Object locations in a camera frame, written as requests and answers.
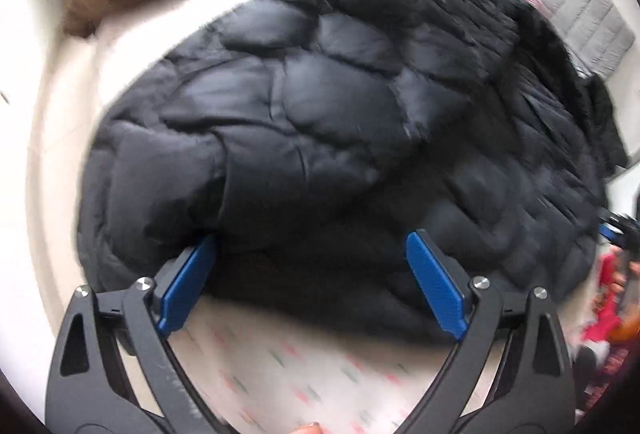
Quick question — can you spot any black garment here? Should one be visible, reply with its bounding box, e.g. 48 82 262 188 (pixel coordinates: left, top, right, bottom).
579 74 629 178

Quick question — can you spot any cherry print bed sheet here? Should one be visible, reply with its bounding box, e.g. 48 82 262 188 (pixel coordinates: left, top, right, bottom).
169 297 451 433

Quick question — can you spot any red patterned sweater forearm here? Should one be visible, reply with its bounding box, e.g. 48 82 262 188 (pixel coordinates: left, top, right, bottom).
574 246 639 414

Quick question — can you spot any black quilted down coat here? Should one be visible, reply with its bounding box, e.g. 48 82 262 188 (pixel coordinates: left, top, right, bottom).
77 0 605 340

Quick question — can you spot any person's right hand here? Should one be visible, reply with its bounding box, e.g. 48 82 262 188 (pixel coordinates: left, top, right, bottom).
611 247 639 302

